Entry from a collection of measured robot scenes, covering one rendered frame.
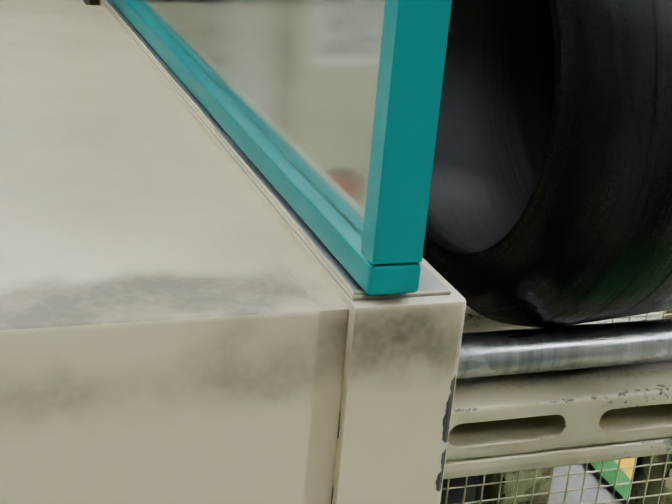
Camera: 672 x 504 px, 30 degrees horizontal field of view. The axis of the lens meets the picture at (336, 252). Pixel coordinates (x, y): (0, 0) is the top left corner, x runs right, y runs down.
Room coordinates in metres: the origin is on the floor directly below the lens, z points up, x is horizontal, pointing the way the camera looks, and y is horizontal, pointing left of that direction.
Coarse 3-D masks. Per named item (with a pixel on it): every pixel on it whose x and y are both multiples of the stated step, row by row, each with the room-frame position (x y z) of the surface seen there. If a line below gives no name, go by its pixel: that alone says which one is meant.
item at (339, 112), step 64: (128, 0) 0.83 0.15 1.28; (192, 0) 0.68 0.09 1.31; (256, 0) 0.56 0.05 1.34; (320, 0) 0.48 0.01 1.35; (384, 0) 0.42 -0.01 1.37; (448, 0) 0.40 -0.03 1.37; (192, 64) 0.66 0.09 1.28; (256, 64) 0.56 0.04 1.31; (320, 64) 0.48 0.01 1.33; (384, 64) 0.40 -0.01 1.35; (256, 128) 0.55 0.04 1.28; (320, 128) 0.47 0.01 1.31; (384, 128) 0.39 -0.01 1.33; (320, 192) 0.46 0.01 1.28; (384, 192) 0.39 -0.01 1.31; (384, 256) 0.39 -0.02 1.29
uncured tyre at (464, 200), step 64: (512, 0) 1.60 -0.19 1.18; (576, 0) 1.09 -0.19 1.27; (640, 0) 1.06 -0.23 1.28; (448, 64) 1.55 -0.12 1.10; (512, 64) 1.59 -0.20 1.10; (576, 64) 1.07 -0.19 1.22; (640, 64) 1.05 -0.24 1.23; (448, 128) 1.52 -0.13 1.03; (512, 128) 1.56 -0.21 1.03; (576, 128) 1.07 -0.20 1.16; (640, 128) 1.04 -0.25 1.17; (448, 192) 1.46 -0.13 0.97; (512, 192) 1.49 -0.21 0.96; (576, 192) 1.06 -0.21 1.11; (640, 192) 1.04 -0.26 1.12; (448, 256) 1.24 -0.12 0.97; (512, 256) 1.14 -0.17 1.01; (576, 256) 1.08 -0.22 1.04; (640, 256) 1.07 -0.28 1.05; (512, 320) 1.19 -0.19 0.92; (576, 320) 1.14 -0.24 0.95
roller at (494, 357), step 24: (480, 336) 1.14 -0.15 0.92; (504, 336) 1.15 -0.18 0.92; (528, 336) 1.15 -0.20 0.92; (552, 336) 1.16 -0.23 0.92; (576, 336) 1.17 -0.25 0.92; (600, 336) 1.18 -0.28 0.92; (624, 336) 1.19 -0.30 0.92; (648, 336) 1.19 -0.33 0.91; (480, 360) 1.12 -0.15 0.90; (504, 360) 1.13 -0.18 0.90; (528, 360) 1.14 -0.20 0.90; (552, 360) 1.15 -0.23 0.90; (576, 360) 1.16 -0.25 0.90; (600, 360) 1.17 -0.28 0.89; (624, 360) 1.18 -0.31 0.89; (648, 360) 1.19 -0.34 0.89
